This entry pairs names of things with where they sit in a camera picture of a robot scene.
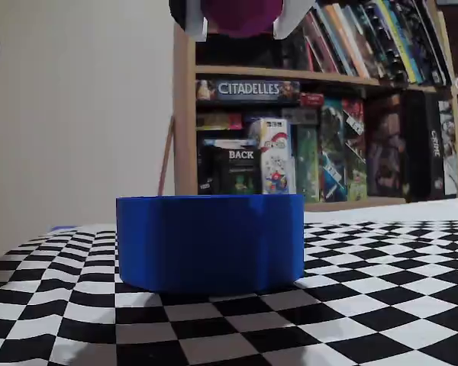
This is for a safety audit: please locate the round blue box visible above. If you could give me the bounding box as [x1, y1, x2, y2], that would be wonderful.
[116, 193, 305, 294]

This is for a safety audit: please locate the checkerboard printed white sheet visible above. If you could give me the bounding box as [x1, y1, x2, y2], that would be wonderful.
[0, 196, 458, 366]

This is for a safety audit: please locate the green upright game box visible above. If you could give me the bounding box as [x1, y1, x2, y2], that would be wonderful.
[294, 124, 322, 203]

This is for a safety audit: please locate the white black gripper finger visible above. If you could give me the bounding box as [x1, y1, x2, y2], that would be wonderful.
[167, 0, 209, 42]

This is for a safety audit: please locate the blue green art game box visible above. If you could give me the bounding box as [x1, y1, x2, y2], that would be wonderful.
[319, 97, 347, 203]

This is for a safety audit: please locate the white sketch art game box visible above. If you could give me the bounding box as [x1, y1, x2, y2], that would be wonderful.
[437, 99, 458, 197]

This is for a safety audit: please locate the Citadelles game box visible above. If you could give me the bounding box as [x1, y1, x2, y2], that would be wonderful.
[195, 79, 302, 103]

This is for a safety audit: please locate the thin leaning wooden stick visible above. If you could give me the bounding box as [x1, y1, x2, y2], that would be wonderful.
[158, 116, 176, 195]

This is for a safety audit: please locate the teal leaning book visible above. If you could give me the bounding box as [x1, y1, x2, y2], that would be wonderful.
[387, 0, 424, 84]

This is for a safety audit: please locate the dark purple game box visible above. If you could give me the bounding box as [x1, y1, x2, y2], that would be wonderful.
[366, 94, 405, 199]

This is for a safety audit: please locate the red white green game box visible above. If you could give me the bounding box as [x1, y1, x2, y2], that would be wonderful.
[342, 97, 368, 202]

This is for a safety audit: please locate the black BACK game box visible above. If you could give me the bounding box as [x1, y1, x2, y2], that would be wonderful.
[201, 139, 263, 195]

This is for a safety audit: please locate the orange leaning book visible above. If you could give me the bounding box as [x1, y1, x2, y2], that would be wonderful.
[324, 2, 371, 79]

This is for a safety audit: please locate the small red game box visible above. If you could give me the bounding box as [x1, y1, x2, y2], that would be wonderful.
[299, 92, 325, 108]

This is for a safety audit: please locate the yellow leaning book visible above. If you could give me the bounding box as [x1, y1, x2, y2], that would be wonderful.
[379, 0, 417, 83]

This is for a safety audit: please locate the black patterned leaning book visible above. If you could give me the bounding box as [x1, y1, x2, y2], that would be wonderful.
[398, 0, 453, 85]

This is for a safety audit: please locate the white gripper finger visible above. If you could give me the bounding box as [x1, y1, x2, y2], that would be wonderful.
[273, 0, 318, 39]

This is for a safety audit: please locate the pink faceted ball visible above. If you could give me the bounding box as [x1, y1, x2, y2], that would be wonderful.
[200, 0, 286, 39]

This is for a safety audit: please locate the white cartoon game box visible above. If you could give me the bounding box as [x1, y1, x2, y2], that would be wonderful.
[250, 117, 293, 195]

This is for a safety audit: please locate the black Crime game box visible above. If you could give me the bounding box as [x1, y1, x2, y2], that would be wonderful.
[402, 90, 443, 202]

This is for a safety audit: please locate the light wooden bookshelf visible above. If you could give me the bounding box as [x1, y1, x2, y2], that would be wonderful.
[173, 0, 458, 213]

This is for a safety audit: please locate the grey blue leaning book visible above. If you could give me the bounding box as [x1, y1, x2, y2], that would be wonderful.
[313, 2, 358, 76]

